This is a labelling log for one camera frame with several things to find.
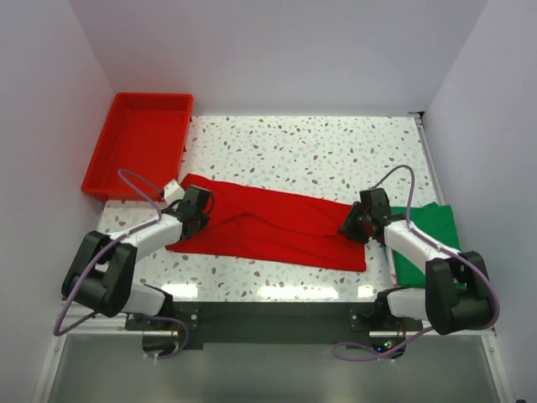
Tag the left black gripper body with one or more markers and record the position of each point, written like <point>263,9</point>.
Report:
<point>197,217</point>

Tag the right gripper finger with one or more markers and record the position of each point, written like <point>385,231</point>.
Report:
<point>352,227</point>
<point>366,233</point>

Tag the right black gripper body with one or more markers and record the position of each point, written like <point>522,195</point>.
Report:
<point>362,217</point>

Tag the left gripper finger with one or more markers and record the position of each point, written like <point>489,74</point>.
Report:
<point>189,229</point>
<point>203,216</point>

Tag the red t-shirt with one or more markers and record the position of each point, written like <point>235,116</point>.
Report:
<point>256,223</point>

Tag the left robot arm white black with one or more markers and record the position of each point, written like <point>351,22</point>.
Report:
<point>100,277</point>

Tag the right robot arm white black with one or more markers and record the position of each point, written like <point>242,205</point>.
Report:
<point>457,294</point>

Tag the red plastic bin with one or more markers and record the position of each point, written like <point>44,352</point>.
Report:
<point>144,133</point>

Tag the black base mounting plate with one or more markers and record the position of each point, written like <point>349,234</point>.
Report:
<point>283,322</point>

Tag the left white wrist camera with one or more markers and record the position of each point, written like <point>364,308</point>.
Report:
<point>172,192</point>

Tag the aluminium frame rail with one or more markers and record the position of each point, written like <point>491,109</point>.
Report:
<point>99,360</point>

